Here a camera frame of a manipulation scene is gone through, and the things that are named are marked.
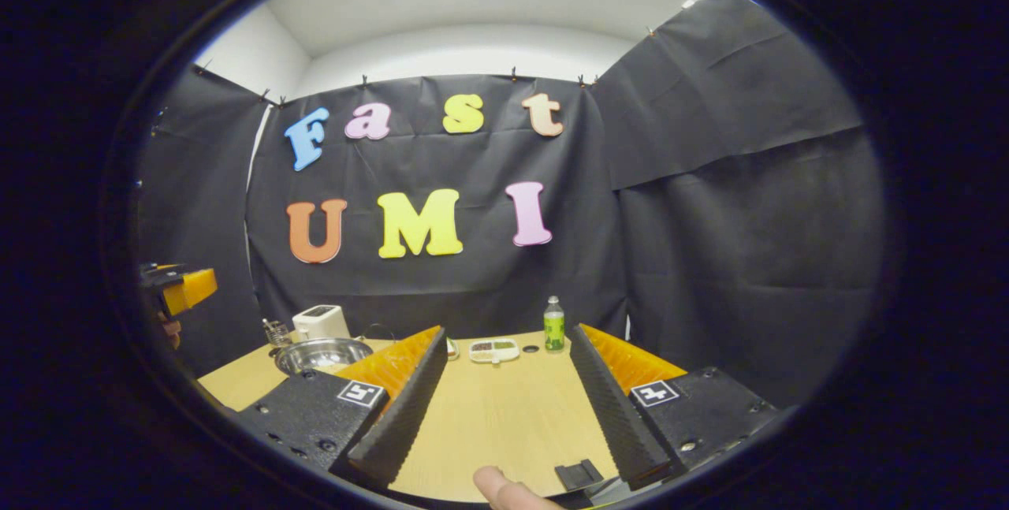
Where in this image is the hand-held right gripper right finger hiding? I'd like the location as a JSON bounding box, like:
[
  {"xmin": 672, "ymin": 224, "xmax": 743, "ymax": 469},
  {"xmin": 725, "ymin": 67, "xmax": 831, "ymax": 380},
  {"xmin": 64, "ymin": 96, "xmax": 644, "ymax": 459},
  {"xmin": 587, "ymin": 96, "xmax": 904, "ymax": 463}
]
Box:
[{"xmin": 568, "ymin": 323, "xmax": 781, "ymax": 489}]

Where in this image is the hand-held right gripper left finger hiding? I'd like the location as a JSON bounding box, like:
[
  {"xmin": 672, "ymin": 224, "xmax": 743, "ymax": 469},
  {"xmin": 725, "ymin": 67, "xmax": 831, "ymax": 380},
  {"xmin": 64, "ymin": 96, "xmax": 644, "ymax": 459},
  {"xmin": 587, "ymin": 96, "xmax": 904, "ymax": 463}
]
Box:
[{"xmin": 234, "ymin": 326, "xmax": 449, "ymax": 490}]

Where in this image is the stainless steel pot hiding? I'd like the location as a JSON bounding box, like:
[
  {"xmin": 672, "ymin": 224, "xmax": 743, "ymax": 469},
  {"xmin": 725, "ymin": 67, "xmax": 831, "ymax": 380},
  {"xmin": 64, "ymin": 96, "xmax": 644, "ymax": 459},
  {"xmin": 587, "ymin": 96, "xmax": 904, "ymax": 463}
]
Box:
[{"xmin": 274, "ymin": 337, "xmax": 374, "ymax": 376}]

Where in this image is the green label bottle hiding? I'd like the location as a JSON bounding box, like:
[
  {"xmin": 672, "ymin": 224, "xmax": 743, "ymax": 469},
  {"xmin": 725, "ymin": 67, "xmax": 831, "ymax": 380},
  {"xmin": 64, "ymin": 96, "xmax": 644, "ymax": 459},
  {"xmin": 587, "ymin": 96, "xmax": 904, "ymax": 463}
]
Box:
[{"xmin": 544, "ymin": 296, "xmax": 566, "ymax": 352}]

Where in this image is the white divided dish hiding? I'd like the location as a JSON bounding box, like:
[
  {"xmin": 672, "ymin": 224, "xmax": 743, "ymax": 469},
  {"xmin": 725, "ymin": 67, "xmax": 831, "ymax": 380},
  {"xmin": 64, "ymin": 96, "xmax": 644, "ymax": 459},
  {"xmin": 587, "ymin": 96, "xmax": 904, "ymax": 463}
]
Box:
[{"xmin": 469, "ymin": 338, "xmax": 521, "ymax": 365}]

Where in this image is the white toaster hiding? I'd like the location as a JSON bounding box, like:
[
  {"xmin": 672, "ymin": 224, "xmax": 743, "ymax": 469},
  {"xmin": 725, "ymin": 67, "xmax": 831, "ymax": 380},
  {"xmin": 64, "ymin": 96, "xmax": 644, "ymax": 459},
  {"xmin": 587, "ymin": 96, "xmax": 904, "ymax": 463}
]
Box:
[{"xmin": 292, "ymin": 304, "xmax": 351, "ymax": 342}]

